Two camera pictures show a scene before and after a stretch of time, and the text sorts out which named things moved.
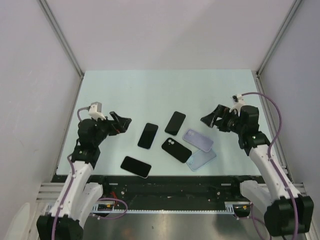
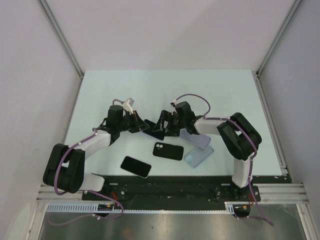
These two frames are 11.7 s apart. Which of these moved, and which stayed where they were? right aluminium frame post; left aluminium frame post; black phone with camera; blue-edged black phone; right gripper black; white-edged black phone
Moved: black phone with camera; right gripper black; blue-edged black phone
Stayed: right aluminium frame post; white-edged black phone; left aluminium frame post
